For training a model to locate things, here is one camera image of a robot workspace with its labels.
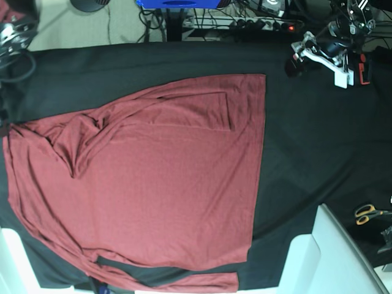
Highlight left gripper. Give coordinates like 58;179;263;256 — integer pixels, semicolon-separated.
284;31;354;89

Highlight maroon long-sleeve T-shirt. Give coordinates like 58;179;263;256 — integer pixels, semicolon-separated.
2;74;266;293

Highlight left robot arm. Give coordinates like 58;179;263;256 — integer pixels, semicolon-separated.
285;1;383;89

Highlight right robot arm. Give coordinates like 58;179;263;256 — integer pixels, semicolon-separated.
1;1;40;86

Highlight orange black clamp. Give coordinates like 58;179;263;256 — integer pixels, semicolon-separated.
358;53;372;85

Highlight black table cloth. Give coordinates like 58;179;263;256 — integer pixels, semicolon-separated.
1;42;391;292

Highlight white power strip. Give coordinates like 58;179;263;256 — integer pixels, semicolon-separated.
183;16;305;33

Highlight blue plastic bin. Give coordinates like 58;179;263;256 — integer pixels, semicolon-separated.
136;0;220;9

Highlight blue orange clamp bottom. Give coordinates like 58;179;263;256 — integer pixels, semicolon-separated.
90;279;111;294

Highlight yellow handled scissors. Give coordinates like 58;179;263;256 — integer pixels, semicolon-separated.
354;204;391;225

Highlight black table leg post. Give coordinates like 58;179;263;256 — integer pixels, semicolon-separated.
165;9;186;42

